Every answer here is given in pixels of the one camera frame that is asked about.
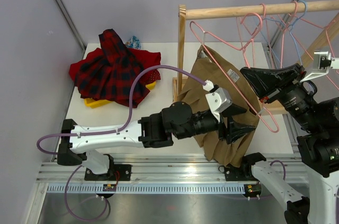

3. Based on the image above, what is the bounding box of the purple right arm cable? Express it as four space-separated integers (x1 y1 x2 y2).
269 159 287 182

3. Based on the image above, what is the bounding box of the wooden clothes rack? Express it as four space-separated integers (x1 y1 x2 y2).
172 0 339 115

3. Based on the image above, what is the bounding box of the plain red skirt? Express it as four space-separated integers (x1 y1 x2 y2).
79 48 161 75

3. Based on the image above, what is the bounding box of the red plaid skirt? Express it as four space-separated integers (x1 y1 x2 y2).
69 29 149 108

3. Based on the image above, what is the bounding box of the pink hanger holding tan skirt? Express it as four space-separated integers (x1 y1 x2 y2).
189 20 280 133

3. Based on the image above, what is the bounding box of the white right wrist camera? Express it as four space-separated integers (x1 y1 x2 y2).
300 50 338 83

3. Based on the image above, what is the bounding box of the yellow plastic tray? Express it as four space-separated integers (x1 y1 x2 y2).
84 80 157 110

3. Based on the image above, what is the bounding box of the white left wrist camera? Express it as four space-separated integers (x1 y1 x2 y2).
203 80 233 121

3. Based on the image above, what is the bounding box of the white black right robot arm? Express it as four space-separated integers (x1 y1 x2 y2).
240 64 338 223

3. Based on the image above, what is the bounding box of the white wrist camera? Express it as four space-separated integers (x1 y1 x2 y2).
300 50 338 83
203 80 233 121

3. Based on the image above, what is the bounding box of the pink hanger of red skirt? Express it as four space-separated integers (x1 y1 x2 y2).
264 1 301 68

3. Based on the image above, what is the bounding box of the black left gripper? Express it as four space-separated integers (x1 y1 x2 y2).
175 103 255 143

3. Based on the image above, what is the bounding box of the dark red polka-dot skirt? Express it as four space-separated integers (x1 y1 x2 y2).
143 69 161 85

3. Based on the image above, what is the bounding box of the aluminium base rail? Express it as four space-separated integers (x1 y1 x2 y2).
36 154 248 194

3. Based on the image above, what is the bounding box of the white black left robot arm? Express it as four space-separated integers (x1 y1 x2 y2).
57 102 256 181

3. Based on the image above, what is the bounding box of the pink hanger of plaid skirt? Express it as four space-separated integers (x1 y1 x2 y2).
236 3 266 68

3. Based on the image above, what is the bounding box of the light blue wire hanger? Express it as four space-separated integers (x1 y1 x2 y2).
254 0 309 68

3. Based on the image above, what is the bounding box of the blue floral skirt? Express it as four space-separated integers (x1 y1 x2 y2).
125 35 141 50

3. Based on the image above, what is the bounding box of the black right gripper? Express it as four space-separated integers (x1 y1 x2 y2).
242 62 323 132

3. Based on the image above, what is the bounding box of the pink hanger of polka-dot skirt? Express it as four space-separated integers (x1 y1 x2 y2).
283 13 338 68

